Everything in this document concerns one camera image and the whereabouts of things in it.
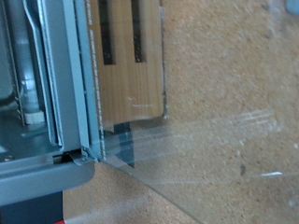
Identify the glass oven door with handle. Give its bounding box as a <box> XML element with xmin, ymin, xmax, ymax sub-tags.
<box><xmin>78</xmin><ymin>0</ymin><xmax>299</xmax><ymax>224</ymax></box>

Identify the slotted wooden base block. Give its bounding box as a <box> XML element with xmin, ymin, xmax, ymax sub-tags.
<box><xmin>84</xmin><ymin>0</ymin><xmax>169</xmax><ymax>125</ymax></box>

